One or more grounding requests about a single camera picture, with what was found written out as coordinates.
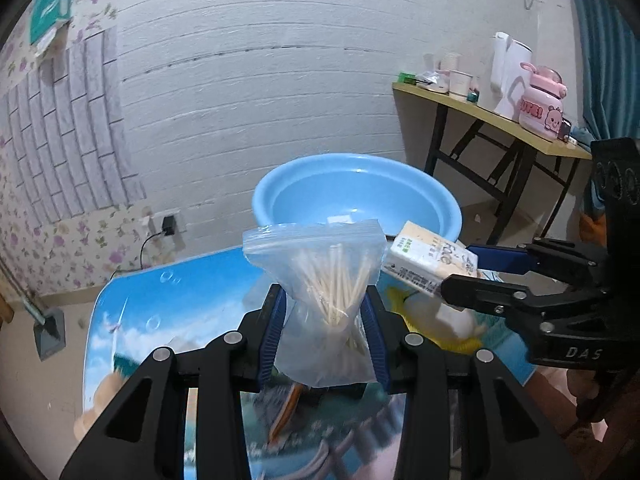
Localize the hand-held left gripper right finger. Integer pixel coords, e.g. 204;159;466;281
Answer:
361;285;583;480

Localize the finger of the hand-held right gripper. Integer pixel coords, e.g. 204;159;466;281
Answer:
467;238;609;287
440;274;609;334

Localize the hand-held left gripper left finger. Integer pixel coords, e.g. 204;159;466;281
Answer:
59;284;288;480

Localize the white yellow tissue packet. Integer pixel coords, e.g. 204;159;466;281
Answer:
382;221;480;298

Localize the clear bag of cotton swabs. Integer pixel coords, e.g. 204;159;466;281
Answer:
241;219;388;390

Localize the light blue plastic basin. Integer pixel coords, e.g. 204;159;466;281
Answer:
252;154;463;243

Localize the orange cloth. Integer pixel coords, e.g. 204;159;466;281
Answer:
580;212;609;244

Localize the wooden folding table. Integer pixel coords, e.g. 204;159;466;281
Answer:
391;81;593;248

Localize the pink cartoon water bottle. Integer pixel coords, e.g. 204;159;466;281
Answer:
517;61;569;142

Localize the printed paper cup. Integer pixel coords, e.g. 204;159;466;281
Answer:
448;70;474;98

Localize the white electric kettle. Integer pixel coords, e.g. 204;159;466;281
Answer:
490;31;533;121

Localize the clear plastic wrapper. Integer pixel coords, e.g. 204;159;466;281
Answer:
415;70;449;92

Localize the grey dustpan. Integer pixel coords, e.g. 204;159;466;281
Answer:
22;297;66;361

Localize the teal curtain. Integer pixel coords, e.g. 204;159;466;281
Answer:
565;0;640;142

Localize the teal package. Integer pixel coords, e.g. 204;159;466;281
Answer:
29;0;76;56

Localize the black charger cable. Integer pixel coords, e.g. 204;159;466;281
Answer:
139;230;167;272

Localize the white wall outlet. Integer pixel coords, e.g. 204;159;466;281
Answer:
142;207;187;248

